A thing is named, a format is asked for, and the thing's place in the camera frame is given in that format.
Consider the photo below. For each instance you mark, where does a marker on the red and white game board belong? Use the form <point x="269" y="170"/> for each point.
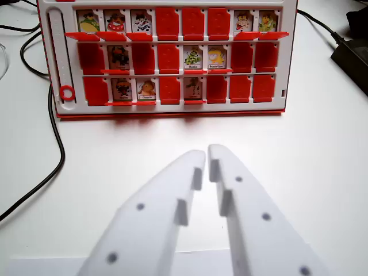
<point x="178" y="107"/>

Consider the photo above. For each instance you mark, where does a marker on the black power adapter box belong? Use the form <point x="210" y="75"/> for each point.
<point x="355" y="61"/>

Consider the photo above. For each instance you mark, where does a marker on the black bulky item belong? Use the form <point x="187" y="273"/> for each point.
<point x="359" y="15"/>

